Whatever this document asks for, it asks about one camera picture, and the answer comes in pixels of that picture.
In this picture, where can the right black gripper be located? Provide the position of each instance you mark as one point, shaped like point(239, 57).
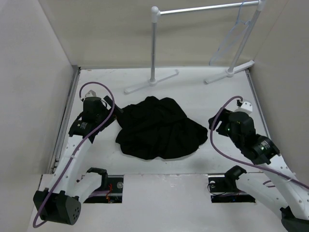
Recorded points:
point(222, 115)

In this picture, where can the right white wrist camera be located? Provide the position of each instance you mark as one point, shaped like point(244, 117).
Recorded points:
point(244, 106)

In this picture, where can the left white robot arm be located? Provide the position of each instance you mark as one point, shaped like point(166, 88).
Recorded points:
point(61, 200)

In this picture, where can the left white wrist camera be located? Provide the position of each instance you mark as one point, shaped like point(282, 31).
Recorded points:
point(90, 95)

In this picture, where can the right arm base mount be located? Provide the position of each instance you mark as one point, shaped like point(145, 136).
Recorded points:
point(224, 191)

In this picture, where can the white metal clothes rack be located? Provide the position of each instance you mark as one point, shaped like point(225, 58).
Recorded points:
point(233, 67)

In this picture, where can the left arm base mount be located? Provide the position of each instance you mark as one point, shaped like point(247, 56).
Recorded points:
point(111, 193)

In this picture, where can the black trousers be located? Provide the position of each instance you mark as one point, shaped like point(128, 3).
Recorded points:
point(158, 128)

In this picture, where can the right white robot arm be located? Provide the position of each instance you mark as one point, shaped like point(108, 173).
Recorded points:
point(291, 201)

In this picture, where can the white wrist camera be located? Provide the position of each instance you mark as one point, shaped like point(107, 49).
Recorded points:
point(244, 106)
point(90, 95)

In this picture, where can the light blue plastic hanger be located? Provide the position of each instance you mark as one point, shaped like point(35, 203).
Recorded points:
point(239, 28)

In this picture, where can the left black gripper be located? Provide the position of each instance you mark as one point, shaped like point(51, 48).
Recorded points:
point(105, 108)

